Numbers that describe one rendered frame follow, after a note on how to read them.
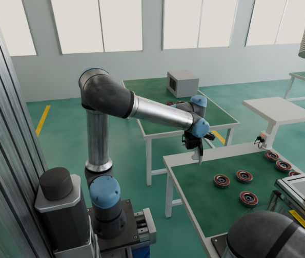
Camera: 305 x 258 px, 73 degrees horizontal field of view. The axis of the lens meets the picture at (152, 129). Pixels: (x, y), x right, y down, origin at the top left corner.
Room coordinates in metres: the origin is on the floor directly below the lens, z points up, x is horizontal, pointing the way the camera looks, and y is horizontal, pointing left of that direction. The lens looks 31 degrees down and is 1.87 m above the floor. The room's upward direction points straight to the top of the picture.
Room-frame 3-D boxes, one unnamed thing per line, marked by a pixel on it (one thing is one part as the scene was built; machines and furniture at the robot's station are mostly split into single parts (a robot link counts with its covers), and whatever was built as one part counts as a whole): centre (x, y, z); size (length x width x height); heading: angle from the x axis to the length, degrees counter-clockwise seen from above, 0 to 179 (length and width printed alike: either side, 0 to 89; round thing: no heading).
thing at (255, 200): (0.94, -0.64, 0.77); 0.11 x 0.11 x 0.04
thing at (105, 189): (0.58, 0.19, 1.20); 0.13 x 0.12 x 0.14; 24
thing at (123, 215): (0.57, 0.19, 1.09); 0.15 x 0.15 x 0.10
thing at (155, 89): (2.76, -0.22, 0.37); 1.85 x 1.10 x 0.75; 14
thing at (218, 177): (1.10, -0.51, 0.77); 0.11 x 0.11 x 0.04
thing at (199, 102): (0.89, -0.21, 1.45); 0.09 x 0.08 x 0.11; 114
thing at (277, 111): (1.43, -0.95, 0.98); 0.37 x 0.35 x 0.46; 14
